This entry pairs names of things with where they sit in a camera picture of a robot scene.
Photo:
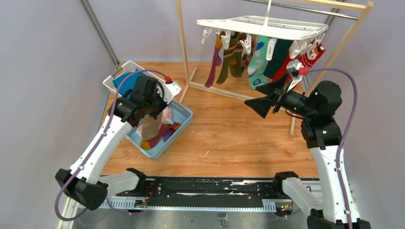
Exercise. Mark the white clip sock hanger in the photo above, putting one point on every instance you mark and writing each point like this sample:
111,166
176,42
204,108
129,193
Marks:
305,35

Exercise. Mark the purple striped sock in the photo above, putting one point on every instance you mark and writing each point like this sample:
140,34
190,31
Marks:
166,131

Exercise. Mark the olive striped sock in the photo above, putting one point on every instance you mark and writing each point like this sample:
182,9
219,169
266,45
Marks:
232,58

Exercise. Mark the wooden drying rack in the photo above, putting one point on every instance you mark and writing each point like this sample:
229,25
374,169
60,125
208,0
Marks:
339,9

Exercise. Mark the maroon striped sock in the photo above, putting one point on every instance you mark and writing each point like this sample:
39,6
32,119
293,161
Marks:
216,61

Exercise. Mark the teal and white sock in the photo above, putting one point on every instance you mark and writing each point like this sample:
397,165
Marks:
258,63

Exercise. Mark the light blue plastic basket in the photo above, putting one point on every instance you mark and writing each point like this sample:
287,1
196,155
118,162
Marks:
182,118

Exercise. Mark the pink patterned sock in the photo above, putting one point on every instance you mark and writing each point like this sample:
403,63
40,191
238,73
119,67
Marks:
166,120

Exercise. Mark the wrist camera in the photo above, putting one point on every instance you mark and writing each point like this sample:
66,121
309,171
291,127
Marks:
168,91
296,70

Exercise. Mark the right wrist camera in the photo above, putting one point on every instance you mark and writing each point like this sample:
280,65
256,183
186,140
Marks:
296,70

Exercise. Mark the white plastic basket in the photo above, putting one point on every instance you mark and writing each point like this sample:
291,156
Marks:
112,82

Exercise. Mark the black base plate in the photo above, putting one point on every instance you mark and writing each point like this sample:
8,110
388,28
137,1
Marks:
211,194

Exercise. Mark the argyle patterned sock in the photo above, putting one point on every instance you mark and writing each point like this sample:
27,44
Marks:
246,58

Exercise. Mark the dark green sock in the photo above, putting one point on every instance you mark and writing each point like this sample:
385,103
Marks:
280,51

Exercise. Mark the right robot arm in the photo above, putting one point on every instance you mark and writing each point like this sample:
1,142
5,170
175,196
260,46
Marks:
323,137

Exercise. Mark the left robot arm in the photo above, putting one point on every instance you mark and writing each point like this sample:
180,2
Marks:
83,181

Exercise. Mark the red patterned sock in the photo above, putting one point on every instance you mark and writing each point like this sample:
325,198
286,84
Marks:
311,56

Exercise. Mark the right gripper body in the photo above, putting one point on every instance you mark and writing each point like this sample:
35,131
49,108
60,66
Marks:
291,100

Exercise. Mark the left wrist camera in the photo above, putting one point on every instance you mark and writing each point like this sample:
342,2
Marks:
168,91

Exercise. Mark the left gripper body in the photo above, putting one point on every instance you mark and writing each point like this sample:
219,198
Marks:
155,106

